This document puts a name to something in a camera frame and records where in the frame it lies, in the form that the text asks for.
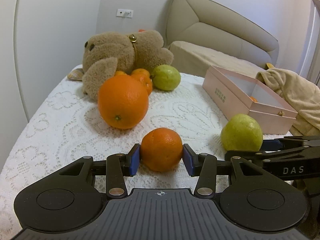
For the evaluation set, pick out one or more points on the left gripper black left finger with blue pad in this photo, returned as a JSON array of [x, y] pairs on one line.
[[114, 168]]

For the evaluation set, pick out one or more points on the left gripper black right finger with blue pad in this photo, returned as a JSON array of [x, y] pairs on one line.
[[246, 178]]

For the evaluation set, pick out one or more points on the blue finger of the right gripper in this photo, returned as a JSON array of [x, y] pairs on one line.
[[271, 145]]

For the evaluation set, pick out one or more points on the orange mandarin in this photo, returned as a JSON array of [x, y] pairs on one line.
[[145, 81], [118, 73], [140, 71], [161, 149], [253, 99]]

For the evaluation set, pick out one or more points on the large orange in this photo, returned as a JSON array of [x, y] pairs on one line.
[[122, 102]]

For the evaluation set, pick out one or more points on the green guava fruit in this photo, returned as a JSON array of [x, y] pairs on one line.
[[165, 77]]

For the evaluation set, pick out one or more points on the orange mandarin in box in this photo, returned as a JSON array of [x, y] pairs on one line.
[[253, 99]]

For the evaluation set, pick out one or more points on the pink cardboard box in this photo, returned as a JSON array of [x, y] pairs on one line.
[[231, 92]]

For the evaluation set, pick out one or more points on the beige blanket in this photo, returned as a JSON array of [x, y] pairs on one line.
[[300, 94]]

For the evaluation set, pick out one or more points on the white lace tablecloth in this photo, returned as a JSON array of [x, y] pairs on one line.
[[68, 126]]

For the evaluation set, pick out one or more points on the brown plush bunny toy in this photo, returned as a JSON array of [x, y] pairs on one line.
[[109, 52]]

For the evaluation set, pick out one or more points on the beige upholstered bed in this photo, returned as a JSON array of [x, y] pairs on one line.
[[203, 33]]

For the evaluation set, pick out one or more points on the white wall socket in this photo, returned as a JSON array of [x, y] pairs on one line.
[[124, 13]]

